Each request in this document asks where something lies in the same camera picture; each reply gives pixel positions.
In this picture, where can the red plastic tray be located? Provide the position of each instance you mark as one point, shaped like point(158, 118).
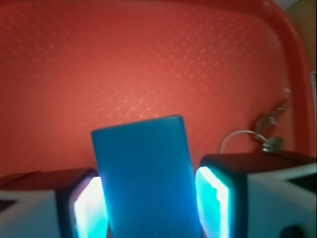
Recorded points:
point(68, 67)

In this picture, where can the silver key bunch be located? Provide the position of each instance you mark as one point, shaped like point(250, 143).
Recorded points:
point(262, 133)

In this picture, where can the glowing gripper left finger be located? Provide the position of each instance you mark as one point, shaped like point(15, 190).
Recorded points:
point(53, 204)

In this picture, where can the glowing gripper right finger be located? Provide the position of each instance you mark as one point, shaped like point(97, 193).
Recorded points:
point(257, 195)

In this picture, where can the blue rectangular block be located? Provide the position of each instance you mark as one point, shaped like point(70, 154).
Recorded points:
point(148, 179)

